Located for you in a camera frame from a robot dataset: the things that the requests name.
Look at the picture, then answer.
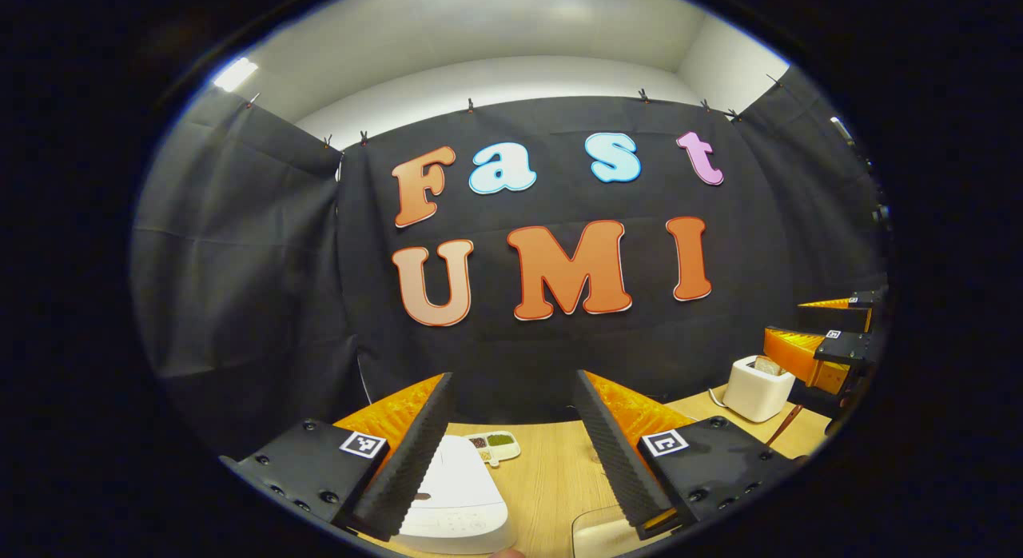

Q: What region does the black backdrop cloth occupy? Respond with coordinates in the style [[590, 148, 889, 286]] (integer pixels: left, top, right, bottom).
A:
[[132, 66, 888, 463]]

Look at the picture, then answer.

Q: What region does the white divided grain dish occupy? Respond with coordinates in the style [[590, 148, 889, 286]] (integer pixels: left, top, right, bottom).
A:
[[466, 432, 522, 468]]

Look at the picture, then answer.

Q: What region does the white toaster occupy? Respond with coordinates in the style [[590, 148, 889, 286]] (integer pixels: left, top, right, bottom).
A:
[[723, 355, 797, 424]]

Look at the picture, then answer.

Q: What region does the ceiling light panel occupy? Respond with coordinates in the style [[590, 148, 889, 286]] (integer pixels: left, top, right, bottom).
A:
[[213, 57, 260, 94]]

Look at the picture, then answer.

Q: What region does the row of black backdrop clips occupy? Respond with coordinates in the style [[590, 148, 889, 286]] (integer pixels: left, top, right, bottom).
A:
[[248, 74, 788, 147]]

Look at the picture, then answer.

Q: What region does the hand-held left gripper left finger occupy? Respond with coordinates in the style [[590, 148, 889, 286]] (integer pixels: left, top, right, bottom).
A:
[[220, 372, 455, 541]]

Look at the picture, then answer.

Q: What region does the white rice cooker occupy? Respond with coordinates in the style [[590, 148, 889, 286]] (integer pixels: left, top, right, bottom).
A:
[[396, 436, 517, 556]]

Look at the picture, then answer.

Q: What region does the clear plastic container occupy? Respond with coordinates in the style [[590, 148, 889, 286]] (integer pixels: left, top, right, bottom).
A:
[[571, 505, 642, 558]]

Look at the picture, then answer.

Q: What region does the brown wooden spoon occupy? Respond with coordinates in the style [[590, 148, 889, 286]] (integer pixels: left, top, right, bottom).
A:
[[766, 404, 805, 448]]

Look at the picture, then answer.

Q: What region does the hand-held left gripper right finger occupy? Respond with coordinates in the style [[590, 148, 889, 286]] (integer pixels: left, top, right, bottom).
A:
[[573, 369, 806, 541]]

